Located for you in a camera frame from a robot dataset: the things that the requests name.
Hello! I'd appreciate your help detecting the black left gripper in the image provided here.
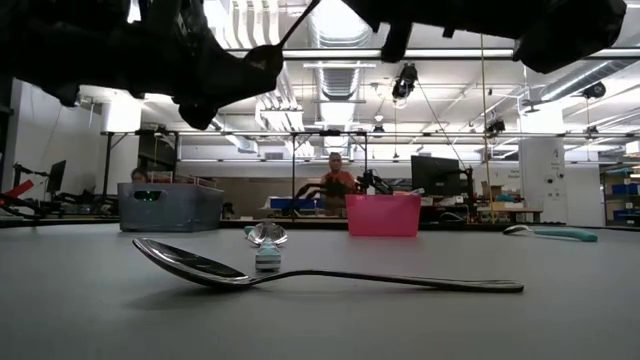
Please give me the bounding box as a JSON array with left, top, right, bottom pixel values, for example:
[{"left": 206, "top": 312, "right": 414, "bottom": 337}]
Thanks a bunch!
[{"left": 128, "top": 0, "right": 280, "bottom": 132}]

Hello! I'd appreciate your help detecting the black monitor on arm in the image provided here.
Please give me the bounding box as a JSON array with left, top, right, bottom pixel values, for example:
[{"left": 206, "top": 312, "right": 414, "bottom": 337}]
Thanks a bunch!
[{"left": 410, "top": 155, "right": 474, "bottom": 199}]

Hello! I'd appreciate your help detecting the gray plastic bin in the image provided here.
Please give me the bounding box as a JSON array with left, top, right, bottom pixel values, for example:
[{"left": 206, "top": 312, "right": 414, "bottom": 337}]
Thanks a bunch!
[{"left": 117, "top": 182, "right": 226, "bottom": 233}]

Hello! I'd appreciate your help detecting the blue plastic bin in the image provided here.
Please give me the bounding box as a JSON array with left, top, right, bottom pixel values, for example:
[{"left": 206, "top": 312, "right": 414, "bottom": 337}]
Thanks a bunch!
[{"left": 268, "top": 197, "right": 321, "bottom": 211}]

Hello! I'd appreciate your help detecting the small black tilted monitor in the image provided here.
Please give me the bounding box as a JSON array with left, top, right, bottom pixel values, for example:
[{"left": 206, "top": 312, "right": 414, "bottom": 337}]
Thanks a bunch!
[{"left": 45, "top": 159, "right": 68, "bottom": 195}]

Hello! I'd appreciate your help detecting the red plastic bin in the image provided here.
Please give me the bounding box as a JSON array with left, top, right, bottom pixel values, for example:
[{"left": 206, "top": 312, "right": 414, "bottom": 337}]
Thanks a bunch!
[{"left": 345, "top": 194, "right": 424, "bottom": 238}]

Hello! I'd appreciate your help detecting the red background object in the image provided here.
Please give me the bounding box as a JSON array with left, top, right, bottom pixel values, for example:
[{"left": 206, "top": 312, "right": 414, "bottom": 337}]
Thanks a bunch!
[{"left": 0, "top": 179, "right": 35, "bottom": 200}]

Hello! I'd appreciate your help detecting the gray table mat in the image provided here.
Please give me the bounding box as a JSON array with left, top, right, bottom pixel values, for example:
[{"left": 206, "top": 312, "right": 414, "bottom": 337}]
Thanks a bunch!
[{"left": 0, "top": 223, "right": 640, "bottom": 360}]

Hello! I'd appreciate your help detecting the cardboard box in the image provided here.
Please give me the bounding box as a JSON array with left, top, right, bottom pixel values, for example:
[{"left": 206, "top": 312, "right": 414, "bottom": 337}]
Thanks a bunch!
[{"left": 480, "top": 180, "right": 506, "bottom": 202}]

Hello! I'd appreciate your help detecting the black round ceiling fixture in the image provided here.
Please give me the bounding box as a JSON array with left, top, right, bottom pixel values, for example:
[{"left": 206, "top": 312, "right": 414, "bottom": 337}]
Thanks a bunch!
[{"left": 582, "top": 80, "right": 607, "bottom": 100}]

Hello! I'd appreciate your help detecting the shelf with blue bins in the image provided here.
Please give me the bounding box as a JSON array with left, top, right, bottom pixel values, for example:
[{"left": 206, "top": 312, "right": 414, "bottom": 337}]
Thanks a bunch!
[{"left": 599, "top": 164, "right": 640, "bottom": 226}]

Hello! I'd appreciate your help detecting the overhead frame light bar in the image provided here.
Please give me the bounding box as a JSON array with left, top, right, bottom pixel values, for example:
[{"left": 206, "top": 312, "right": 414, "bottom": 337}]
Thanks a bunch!
[{"left": 224, "top": 48, "right": 640, "bottom": 63}]

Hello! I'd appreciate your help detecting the black overhead camera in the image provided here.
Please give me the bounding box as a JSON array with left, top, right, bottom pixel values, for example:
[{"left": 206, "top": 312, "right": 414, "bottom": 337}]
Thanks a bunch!
[{"left": 391, "top": 62, "right": 419, "bottom": 101}]

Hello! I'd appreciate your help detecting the yellow hanging cord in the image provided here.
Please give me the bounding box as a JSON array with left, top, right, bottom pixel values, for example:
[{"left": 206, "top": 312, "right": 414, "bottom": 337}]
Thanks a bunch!
[{"left": 478, "top": 33, "right": 496, "bottom": 224}]

